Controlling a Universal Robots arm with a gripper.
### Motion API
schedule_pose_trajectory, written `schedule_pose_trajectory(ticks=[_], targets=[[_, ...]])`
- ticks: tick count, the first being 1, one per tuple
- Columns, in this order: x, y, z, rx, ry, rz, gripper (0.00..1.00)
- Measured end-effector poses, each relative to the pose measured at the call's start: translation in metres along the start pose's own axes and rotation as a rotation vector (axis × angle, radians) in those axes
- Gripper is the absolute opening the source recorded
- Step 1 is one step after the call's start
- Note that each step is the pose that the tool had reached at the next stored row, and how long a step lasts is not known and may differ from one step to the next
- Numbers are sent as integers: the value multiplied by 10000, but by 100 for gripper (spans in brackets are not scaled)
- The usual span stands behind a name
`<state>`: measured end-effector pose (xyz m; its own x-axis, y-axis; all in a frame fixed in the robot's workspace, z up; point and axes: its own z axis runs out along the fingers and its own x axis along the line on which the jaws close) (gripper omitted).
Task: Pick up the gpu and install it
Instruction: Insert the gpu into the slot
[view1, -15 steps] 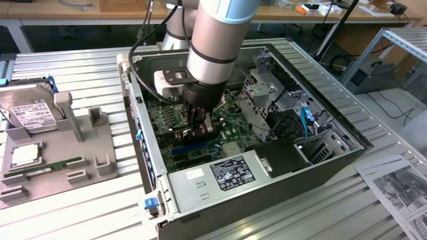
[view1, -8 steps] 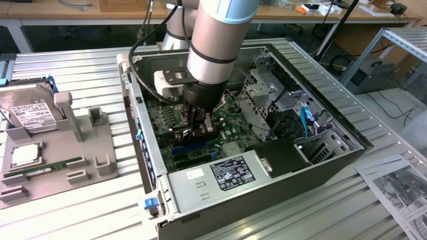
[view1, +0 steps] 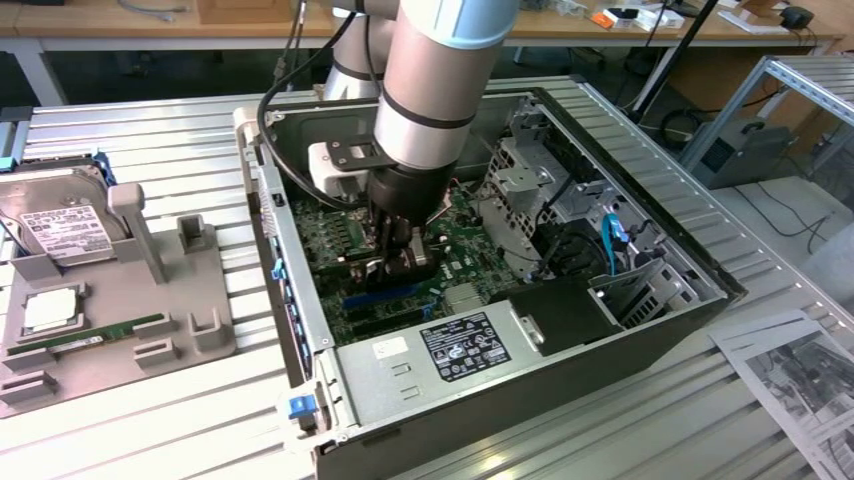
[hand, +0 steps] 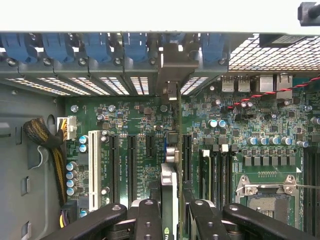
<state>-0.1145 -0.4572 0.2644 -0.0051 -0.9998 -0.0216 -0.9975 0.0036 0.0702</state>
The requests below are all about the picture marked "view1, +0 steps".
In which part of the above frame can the black power adapter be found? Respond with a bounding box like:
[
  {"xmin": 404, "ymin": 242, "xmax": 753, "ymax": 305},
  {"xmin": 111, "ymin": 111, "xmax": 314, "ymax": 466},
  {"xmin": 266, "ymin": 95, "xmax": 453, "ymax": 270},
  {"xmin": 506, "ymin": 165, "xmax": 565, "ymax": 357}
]
[{"xmin": 780, "ymin": 5, "xmax": 817, "ymax": 29}]

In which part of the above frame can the grey box device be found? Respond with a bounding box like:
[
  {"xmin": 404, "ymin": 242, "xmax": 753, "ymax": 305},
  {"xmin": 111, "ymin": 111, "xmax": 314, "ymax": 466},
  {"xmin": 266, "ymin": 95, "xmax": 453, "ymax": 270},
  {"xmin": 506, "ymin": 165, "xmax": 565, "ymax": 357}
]
[{"xmin": 693, "ymin": 117, "xmax": 797, "ymax": 190}]

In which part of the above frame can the hard disk with blue carrier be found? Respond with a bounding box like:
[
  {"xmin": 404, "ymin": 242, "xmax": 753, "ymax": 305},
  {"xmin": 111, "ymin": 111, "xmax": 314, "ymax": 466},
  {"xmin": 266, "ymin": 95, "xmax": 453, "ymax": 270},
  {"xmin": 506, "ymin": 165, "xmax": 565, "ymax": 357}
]
[{"xmin": 0, "ymin": 148, "xmax": 133, "ymax": 269}]

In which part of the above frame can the light blue network cable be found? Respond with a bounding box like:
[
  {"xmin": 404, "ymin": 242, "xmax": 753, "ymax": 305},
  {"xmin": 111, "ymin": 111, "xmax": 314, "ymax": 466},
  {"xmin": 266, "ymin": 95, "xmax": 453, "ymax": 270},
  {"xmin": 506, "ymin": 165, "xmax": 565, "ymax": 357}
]
[{"xmin": 118, "ymin": 0, "xmax": 190, "ymax": 22}]

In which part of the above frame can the printed paper sheet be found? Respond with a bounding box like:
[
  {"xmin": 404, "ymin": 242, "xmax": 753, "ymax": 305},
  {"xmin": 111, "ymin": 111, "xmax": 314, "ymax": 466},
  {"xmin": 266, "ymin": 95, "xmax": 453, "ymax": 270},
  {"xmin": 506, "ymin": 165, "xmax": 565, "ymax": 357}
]
[{"xmin": 709, "ymin": 308, "xmax": 854, "ymax": 480}]

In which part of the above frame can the silver CPU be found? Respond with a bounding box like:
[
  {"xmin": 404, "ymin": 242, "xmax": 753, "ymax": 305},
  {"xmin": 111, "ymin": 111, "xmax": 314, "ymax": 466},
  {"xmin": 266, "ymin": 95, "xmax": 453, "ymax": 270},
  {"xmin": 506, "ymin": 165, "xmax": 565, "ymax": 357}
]
[{"xmin": 23, "ymin": 288, "xmax": 83, "ymax": 334}]

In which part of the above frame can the open PC case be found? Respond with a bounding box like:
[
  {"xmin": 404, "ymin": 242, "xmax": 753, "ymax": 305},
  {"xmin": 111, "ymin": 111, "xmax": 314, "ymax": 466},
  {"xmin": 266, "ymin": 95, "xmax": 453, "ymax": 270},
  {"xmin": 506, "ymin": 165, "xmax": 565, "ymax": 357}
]
[{"xmin": 233, "ymin": 84, "xmax": 748, "ymax": 480}]

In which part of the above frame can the grey power supply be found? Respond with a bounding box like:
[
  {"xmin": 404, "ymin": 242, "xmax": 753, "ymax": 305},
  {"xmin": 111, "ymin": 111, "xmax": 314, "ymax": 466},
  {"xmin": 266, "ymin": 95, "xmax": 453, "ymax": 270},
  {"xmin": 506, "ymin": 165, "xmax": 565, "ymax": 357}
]
[{"xmin": 331, "ymin": 298, "xmax": 550, "ymax": 427}]

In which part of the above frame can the long black expansion slot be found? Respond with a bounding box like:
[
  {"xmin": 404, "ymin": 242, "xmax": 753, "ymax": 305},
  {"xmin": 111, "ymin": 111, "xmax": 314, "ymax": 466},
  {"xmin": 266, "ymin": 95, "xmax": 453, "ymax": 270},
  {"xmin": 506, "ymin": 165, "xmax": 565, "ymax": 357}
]
[
  {"xmin": 350, "ymin": 305, "xmax": 429, "ymax": 331},
  {"xmin": 357, "ymin": 318, "xmax": 433, "ymax": 343}
]

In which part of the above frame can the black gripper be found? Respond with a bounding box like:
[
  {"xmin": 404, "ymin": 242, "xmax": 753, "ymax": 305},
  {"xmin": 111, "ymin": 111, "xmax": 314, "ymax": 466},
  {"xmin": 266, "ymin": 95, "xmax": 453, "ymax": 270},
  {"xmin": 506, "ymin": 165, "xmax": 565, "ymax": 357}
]
[{"xmin": 365, "ymin": 162, "xmax": 460, "ymax": 259}]

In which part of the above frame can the grey parts rack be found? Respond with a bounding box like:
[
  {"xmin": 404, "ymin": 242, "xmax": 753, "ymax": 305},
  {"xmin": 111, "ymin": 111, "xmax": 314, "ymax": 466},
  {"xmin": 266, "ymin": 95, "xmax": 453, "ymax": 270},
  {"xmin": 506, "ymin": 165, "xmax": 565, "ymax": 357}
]
[{"xmin": 0, "ymin": 182, "xmax": 241, "ymax": 419}]

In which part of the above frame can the green RAM stick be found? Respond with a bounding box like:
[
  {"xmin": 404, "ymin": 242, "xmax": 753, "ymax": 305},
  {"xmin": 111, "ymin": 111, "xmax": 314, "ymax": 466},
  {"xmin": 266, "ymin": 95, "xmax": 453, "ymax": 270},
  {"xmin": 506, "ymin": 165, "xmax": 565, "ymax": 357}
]
[{"xmin": 6, "ymin": 313, "xmax": 166, "ymax": 356}]

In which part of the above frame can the black plastic air shroud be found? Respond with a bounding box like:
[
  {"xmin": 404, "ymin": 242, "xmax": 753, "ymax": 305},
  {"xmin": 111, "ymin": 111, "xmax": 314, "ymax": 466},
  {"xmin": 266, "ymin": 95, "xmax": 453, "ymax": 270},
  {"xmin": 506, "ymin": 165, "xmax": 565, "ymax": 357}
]
[{"xmin": 509, "ymin": 276, "xmax": 628, "ymax": 357}]

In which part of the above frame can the orange white small box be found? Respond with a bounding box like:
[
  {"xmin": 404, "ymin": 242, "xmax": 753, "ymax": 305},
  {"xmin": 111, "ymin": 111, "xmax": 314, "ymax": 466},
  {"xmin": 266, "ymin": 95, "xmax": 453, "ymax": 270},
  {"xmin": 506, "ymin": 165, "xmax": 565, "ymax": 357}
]
[{"xmin": 590, "ymin": 5, "xmax": 646, "ymax": 31}]

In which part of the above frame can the thin black cable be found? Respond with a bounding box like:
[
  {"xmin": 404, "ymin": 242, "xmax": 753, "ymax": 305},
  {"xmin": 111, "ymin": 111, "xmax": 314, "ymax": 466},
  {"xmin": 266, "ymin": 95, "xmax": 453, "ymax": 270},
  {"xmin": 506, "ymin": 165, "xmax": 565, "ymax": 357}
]
[{"xmin": 733, "ymin": 184, "xmax": 854, "ymax": 257}]

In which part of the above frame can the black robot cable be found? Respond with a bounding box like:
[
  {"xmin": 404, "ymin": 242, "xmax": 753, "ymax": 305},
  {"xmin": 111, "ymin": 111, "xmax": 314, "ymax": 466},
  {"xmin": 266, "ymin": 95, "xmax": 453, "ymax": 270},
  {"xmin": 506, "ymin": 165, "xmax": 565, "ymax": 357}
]
[{"xmin": 257, "ymin": 0, "xmax": 377, "ymax": 212}]

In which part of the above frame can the silver drive cage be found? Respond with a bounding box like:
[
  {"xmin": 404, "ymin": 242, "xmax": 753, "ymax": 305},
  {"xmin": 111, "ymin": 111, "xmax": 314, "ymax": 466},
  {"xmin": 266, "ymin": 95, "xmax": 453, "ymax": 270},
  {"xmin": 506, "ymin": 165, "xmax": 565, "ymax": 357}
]
[{"xmin": 480, "ymin": 134, "xmax": 570, "ymax": 252}]

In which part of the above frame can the wooden desk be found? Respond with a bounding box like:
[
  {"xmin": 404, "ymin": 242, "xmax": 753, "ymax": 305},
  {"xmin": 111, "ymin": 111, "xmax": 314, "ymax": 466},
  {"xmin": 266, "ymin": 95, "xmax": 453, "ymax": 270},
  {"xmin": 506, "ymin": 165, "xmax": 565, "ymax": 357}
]
[{"xmin": 0, "ymin": 0, "xmax": 847, "ymax": 52}]

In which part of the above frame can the blue expansion slot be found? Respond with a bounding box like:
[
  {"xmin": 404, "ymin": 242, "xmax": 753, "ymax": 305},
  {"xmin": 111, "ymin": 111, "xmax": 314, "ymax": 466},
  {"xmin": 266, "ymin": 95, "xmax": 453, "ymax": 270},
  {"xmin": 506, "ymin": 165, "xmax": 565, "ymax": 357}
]
[{"xmin": 342, "ymin": 283, "xmax": 421, "ymax": 311}]

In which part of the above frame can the blue disk wire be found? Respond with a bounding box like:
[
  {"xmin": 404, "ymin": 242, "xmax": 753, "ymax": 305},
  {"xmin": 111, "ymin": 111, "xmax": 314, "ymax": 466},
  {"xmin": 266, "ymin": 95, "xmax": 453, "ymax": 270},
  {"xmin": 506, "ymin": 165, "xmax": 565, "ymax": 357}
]
[{"xmin": 598, "ymin": 213, "xmax": 633, "ymax": 277}]

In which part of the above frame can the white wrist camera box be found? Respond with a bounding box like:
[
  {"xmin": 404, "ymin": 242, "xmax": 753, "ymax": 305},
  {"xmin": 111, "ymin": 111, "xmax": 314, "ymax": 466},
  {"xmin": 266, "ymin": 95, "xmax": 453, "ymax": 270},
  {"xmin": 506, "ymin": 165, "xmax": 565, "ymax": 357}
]
[{"xmin": 306, "ymin": 141, "xmax": 386, "ymax": 202}]

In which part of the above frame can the aluminium profile frame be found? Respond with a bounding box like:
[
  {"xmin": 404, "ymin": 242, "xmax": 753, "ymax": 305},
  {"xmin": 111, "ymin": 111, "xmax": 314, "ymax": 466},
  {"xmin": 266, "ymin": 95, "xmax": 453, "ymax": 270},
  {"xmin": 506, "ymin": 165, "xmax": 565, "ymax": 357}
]
[{"xmin": 677, "ymin": 54, "xmax": 854, "ymax": 182}]

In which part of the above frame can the black stand pole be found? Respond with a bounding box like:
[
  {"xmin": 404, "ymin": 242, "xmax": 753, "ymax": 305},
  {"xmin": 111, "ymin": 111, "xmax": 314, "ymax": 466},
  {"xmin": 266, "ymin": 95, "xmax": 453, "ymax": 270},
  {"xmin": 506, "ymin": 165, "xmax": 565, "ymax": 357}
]
[{"xmin": 630, "ymin": 0, "xmax": 724, "ymax": 114}]

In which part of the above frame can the green motherboard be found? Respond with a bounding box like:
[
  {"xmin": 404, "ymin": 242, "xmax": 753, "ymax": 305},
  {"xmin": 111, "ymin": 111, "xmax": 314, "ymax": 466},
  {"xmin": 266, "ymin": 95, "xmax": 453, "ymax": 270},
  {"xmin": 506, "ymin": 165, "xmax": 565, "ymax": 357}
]
[{"xmin": 290, "ymin": 184, "xmax": 530, "ymax": 347}]

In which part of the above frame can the graphics card with black shroud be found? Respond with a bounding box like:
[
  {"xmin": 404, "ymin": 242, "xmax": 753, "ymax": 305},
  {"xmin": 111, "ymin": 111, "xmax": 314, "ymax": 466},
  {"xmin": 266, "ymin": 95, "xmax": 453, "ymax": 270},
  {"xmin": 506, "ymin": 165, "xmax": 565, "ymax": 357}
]
[{"xmin": 326, "ymin": 234, "xmax": 446, "ymax": 297}]

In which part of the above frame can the silver chipset heatsink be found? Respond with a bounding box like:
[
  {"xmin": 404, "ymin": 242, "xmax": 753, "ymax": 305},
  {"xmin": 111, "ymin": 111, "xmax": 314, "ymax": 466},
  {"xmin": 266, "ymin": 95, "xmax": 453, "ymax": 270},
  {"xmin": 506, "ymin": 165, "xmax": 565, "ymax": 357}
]
[{"xmin": 442, "ymin": 286, "xmax": 494, "ymax": 315}]

